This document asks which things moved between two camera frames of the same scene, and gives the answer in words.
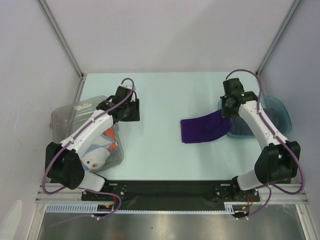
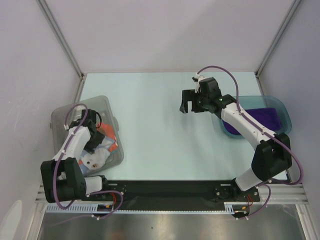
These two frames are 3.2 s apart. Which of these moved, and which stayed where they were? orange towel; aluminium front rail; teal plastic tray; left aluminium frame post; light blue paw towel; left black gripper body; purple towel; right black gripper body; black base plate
Moved: left black gripper body; right black gripper body; purple towel
Stayed: black base plate; light blue paw towel; aluminium front rail; teal plastic tray; left aluminium frame post; orange towel
